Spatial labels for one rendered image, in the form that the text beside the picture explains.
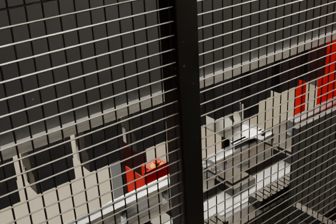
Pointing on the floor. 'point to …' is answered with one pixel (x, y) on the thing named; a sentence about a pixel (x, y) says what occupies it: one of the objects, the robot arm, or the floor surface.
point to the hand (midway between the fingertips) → (236, 118)
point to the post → (183, 93)
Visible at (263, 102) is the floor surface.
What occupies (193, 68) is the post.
